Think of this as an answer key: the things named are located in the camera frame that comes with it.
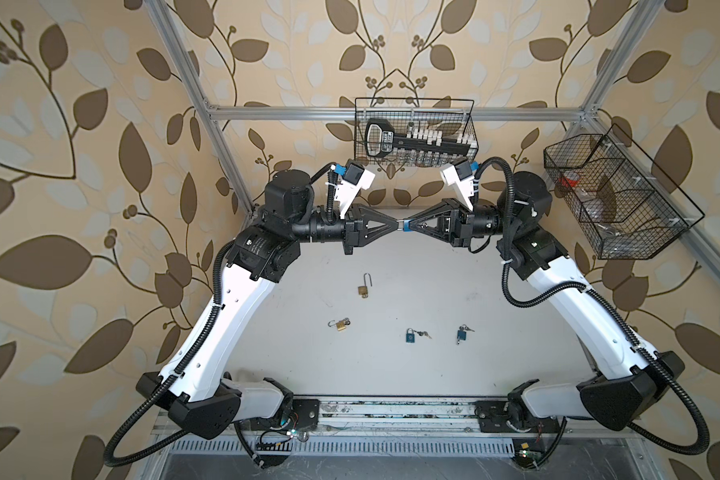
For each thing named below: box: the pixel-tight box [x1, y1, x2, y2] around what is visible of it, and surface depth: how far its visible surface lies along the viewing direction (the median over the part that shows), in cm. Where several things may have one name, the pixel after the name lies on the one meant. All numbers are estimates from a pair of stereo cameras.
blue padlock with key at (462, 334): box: [457, 324, 475, 345], surface depth 90 cm
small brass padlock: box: [328, 317, 351, 331], surface depth 93 cm
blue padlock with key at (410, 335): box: [405, 327, 433, 343], surface depth 90 cm
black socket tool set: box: [365, 118, 477, 165], surface depth 86 cm
